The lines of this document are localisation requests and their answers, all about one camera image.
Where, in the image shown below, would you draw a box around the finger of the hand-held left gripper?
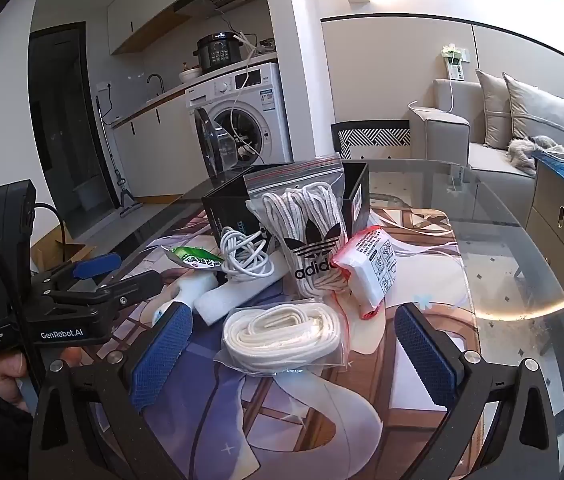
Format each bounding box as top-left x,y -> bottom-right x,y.
48,270 -> 163,315
32,253 -> 123,298

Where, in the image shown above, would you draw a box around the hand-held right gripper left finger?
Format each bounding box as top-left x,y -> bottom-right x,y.
29,302 -> 195,480

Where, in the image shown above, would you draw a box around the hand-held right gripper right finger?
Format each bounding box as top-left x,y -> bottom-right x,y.
394,302 -> 560,480

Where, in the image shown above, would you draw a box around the green snack packet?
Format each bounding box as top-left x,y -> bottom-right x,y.
163,245 -> 225,273

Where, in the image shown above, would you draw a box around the red and white packet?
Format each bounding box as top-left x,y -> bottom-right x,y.
331,225 -> 397,320

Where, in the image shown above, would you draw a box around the black cardboard box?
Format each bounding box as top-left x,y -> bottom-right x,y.
202,161 -> 370,261

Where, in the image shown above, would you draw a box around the bag of striped laces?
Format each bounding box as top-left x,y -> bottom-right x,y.
244,154 -> 350,298

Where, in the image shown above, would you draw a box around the person's left hand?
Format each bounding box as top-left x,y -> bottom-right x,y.
0,353 -> 31,413

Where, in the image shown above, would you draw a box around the brown cardboard box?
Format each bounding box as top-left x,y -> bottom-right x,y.
29,232 -> 97,271

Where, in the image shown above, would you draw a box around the white foam piece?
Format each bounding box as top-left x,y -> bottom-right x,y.
152,272 -> 220,326

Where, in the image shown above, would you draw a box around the flat mop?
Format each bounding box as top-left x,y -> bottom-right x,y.
94,95 -> 143,218

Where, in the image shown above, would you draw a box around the white foam block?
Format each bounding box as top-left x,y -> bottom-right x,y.
194,252 -> 293,326

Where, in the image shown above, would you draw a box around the bag of white laces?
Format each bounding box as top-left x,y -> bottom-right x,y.
214,297 -> 350,375

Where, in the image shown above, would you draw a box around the printed desk mat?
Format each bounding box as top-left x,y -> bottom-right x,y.
46,200 -> 488,480

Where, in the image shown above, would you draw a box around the dark door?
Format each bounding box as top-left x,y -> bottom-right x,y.
28,22 -> 112,241

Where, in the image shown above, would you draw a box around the white kitchen base cabinets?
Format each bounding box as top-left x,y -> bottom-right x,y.
112,92 -> 200,206

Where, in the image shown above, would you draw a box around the beige side cabinet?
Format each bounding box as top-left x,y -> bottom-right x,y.
524,162 -> 564,311

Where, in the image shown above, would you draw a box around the beige sofa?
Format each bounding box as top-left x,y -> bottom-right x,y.
408,69 -> 564,221

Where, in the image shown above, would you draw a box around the grey furry throw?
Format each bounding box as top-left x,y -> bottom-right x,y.
506,135 -> 564,176

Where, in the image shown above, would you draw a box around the chair with patterned back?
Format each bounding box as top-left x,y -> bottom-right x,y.
331,120 -> 411,161

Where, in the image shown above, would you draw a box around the white washing machine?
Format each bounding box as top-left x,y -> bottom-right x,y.
185,62 -> 293,181

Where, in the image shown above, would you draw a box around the black pressure cooker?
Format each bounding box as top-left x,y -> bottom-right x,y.
196,32 -> 247,75

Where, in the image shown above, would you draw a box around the narrow grey pillow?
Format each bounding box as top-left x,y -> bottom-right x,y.
475,69 -> 518,150

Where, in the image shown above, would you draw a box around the wide grey pillow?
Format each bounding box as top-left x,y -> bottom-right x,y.
502,72 -> 564,153

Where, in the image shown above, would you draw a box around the black cable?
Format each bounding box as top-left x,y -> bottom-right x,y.
0,204 -> 45,393

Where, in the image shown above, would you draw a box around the white hanging power cable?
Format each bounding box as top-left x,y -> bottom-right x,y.
227,32 -> 263,161

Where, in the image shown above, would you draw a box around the white charging cable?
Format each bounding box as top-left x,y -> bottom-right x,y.
408,77 -> 458,113

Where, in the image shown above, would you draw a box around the white wall cupboards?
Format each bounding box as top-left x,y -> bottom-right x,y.
108,0 -> 263,56

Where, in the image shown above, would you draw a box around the wall socket phone holder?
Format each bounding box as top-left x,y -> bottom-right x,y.
439,44 -> 468,81

